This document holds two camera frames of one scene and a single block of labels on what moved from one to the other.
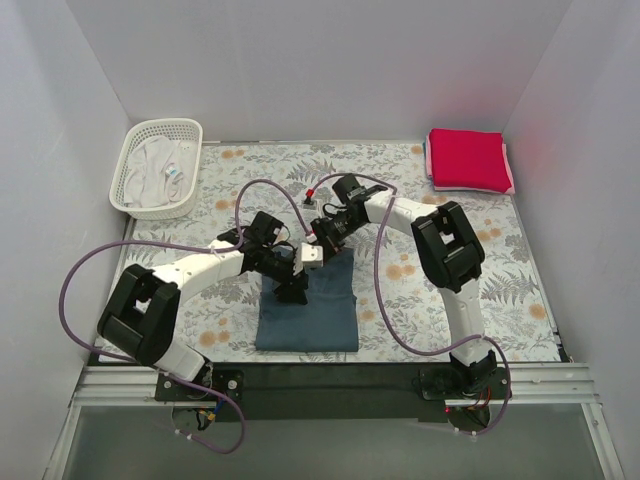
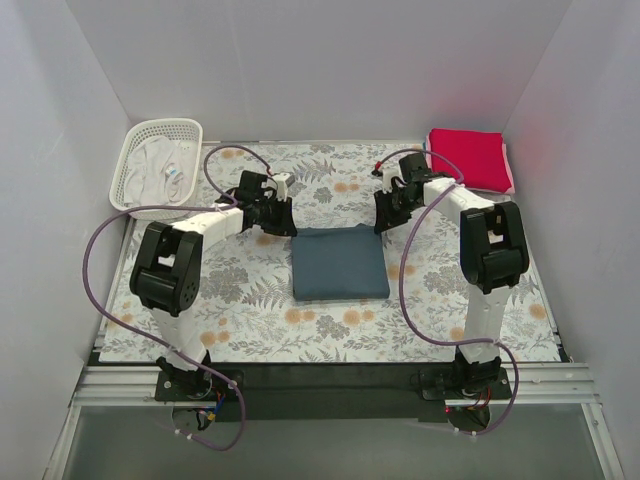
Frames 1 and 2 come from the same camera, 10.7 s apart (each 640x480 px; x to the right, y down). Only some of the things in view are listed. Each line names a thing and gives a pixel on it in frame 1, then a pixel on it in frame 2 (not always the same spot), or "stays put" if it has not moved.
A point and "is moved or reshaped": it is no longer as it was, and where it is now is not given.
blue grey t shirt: (327, 323) is moved or reshaped
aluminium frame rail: (528, 384) stays put
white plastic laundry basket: (158, 172) stays put
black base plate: (331, 392) stays put
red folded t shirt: (469, 159) stays put
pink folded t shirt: (511, 189) stays put
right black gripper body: (322, 235) to (390, 208)
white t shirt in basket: (160, 171) stays put
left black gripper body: (288, 277) to (279, 215)
